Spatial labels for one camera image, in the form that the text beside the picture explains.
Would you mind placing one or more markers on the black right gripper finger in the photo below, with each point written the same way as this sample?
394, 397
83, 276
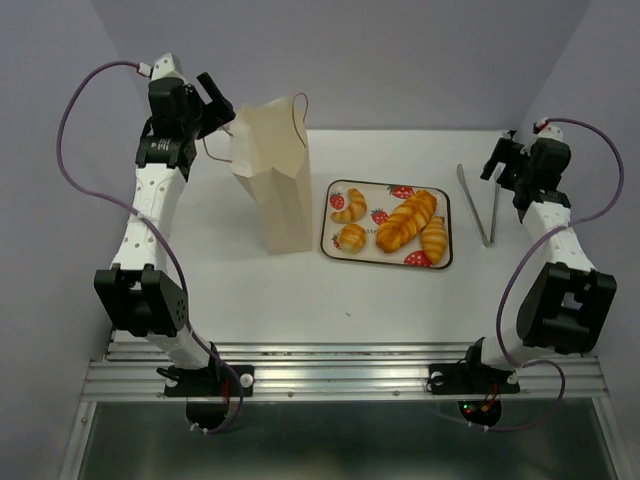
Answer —
506, 152
508, 177

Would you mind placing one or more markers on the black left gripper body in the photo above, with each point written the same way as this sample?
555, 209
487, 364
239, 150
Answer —
192, 122

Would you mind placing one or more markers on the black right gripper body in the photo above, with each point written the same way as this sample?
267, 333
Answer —
525, 179

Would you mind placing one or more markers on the beige paper bag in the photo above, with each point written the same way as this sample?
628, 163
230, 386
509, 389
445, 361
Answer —
269, 156

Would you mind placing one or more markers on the small fake bread piece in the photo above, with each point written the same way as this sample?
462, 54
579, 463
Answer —
434, 239

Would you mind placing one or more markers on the fake croissant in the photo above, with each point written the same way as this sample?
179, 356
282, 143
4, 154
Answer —
355, 211

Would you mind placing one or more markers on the fake round bread roll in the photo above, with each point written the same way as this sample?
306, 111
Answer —
352, 238

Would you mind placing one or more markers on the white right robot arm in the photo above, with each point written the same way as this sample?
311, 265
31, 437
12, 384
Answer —
565, 309

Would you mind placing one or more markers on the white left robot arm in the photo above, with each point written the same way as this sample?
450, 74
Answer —
137, 292

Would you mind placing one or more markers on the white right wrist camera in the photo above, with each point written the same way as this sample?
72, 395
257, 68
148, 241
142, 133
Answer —
544, 129

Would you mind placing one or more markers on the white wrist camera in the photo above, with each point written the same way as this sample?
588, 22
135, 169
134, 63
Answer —
167, 66
544, 129

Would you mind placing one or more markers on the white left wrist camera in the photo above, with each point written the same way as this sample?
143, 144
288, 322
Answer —
167, 66

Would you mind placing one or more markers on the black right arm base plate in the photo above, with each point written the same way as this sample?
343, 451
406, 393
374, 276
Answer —
458, 379

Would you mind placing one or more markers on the aluminium front frame rails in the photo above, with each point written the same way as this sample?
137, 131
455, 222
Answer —
283, 372

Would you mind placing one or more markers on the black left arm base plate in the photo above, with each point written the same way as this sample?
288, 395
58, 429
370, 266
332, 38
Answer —
209, 382

